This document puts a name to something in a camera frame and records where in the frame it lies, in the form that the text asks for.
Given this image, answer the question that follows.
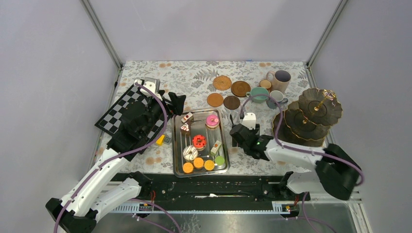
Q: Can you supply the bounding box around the small grey block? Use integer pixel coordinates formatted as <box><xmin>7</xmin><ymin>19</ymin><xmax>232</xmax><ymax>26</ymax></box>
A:
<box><xmin>164</xmin><ymin>137</ymin><xmax>172</xmax><ymax>145</ymax></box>

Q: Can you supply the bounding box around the brown wooden saucer coaster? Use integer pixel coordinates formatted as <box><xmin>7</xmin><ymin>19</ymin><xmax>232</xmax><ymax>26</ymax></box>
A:
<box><xmin>231</xmin><ymin>81</ymin><xmax>251</xmax><ymax>97</ymax></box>

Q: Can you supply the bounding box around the orange cookie left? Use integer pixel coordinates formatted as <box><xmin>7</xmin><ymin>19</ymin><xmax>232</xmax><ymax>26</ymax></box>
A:
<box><xmin>182</xmin><ymin>162</ymin><xmax>194</xmax><ymax>174</ymax></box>

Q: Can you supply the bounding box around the chocolate cake slice with cherry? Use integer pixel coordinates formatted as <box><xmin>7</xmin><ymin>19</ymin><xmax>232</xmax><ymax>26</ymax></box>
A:
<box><xmin>181</xmin><ymin>112</ymin><xmax>194</xmax><ymax>125</ymax></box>

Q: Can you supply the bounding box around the three tier black cake stand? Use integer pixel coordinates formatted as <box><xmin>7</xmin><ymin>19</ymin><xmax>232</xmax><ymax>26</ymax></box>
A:
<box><xmin>272</xmin><ymin>88</ymin><xmax>343</xmax><ymax>147</ymax></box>

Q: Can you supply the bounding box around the dark walnut coaster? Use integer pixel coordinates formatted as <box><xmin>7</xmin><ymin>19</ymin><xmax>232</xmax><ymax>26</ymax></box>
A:
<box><xmin>223</xmin><ymin>96</ymin><xmax>240</xmax><ymax>110</ymax></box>

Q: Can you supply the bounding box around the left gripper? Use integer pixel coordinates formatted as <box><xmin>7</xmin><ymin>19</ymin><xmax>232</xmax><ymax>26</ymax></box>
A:
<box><xmin>141</xmin><ymin>90</ymin><xmax>186</xmax><ymax>137</ymax></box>

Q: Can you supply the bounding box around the woven rattan coaster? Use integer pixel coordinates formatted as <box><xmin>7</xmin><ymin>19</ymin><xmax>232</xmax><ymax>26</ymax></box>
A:
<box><xmin>213</xmin><ymin>75</ymin><xmax>232</xmax><ymax>91</ymax></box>

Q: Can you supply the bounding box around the green macaron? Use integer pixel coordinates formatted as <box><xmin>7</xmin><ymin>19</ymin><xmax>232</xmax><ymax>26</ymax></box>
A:
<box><xmin>214</xmin><ymin>156</ymin><xmax>225</xmax><ymax>166</ymax></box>

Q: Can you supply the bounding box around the yellow waffle cookie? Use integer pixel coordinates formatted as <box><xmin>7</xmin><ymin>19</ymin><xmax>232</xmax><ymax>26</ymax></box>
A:
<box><xmin>204</xmin><ymin>160</ymin><xmax>215</xmax><ymax>171</ymax></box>

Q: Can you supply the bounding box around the mint green cup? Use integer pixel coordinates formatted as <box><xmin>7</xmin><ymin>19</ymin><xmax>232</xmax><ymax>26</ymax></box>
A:
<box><xmin>246</xmin><ymin>87</ymin><xmax>269</xmax><ymax>103</ymax></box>

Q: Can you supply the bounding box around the pink frosted donut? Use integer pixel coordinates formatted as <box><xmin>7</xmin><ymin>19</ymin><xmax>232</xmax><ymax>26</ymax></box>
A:
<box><xmin>206</xmin><ymin>115</ymin><xmax>220</xmax><ymax>129</ymax></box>

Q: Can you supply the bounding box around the aluminium frame post left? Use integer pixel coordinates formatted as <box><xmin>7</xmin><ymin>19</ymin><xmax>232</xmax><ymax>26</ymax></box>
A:
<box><xmin>80</xmin><ymin>0</ymin><xmax>123</xmax><ymax>69</ymax></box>

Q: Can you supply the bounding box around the green layered cake slice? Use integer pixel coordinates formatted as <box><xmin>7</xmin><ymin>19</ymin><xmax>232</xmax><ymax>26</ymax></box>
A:
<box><xmin>210</xmin><ymin>140</ymin><xmax>222</xmax><ymax>156</ymax></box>

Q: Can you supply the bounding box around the aluminium frame post right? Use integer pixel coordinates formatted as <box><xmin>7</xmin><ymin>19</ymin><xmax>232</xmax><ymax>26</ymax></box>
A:
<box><xmin>306</xmin><ymin>0</ymin><xmax>349</xmax><ymax>67</ymax></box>

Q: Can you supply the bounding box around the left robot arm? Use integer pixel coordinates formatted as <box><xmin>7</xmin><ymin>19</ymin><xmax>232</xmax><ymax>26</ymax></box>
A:
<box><xmin>46</xmin><ymin>89</ymin><xmax>186</xmax><ymax>233</ymax></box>

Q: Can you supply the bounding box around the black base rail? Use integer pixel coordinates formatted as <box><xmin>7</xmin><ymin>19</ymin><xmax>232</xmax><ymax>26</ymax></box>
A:
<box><xmin>109</xmin><ymin>173</ymin><xmax>311</xmax><ymax>211</ymax></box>

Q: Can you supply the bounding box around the small red cup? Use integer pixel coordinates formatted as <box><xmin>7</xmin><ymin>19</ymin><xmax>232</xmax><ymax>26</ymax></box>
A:
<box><xmin>259</xmin><ymin>80</ymin><xmax>272</xmax><ymax>91</ymax></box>

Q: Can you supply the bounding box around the white chocolate striped donut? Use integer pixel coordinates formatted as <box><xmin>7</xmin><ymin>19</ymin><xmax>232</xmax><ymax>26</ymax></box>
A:
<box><xmin>182</xmin><ymin>146</ymin><xmax>199</xmax><ymax>162</ymax></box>

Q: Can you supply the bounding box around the aluminium frame post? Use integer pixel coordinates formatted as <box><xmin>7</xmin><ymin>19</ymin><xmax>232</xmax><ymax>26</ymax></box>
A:
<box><xmin>306</xmin><ymin>0</ymin><xmax>349</xmax><ymax>67</ymax></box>
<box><xmin>80</xmin><ymin>0</ymin><xmax>123</xmax><ymax>69</ymax></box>

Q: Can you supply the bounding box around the yellow block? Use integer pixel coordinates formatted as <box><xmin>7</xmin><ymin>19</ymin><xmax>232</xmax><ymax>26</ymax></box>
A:
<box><xmin>156</xmin><ymin>134</ymin><xmax>165</xmax><ymax>146</ymax></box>

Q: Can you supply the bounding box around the stainless steel tray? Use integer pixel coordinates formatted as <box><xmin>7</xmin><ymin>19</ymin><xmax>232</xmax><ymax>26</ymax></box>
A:
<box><xmin>172</xmin><ymin>109</ymin><xmax>230</xmax><ymax>178</ymax></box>

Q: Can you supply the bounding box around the light orange wooden coaster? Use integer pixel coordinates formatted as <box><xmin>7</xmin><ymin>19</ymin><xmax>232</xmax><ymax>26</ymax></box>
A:
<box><xmin>206</xmin><ymin>93</ymin><xmax>224</xmax><ymax>107</ymax></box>

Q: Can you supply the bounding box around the black white chessboard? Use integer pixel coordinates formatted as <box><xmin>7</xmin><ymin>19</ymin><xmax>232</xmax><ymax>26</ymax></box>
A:
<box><xmin>95</xmin><ymin>80</ymin><xmax>186</xmax><ymax>150</ymax></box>

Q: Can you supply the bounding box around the orange waffle cookie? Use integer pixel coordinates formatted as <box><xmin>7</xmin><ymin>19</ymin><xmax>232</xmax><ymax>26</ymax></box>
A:
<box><xmin>193</xmin><ymin>157</ymin><xmax>204</xmax><ymax>169</ymax></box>

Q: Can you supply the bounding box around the grey patterned mug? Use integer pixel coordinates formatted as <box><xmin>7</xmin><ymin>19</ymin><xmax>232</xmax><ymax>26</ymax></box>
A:
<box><xmin>266</xmin><ymin>90</ymin><xmax>289</xmax><ymax>109</ymax></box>

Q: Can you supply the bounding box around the red frosted donut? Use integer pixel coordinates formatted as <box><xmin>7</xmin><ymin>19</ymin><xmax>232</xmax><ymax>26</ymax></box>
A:
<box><xmin>192</xmin><ymin>134</ymin><xmax>207</xmax><ymax>150</ymax></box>

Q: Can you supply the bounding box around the chocolate cake slice pink topping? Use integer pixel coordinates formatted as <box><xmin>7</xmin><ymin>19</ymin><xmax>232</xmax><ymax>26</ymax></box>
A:
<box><xmin>180</xmin><ymin>123</ymin><xmax>190</xmax><ymax>135</ymax></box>

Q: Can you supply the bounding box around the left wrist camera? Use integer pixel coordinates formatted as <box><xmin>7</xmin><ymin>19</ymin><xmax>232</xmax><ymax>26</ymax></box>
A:
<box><xmin>134</xmin><ymin>77</ymin><xmax>161</xmax><ymax>98</ymax></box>

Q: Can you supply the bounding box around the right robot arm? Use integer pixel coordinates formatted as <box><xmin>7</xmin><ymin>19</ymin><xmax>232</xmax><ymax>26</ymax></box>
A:
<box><xmin>230</xmin><ymin>124</ymin><xmax>364</xmax><ymax>200</ymax></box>

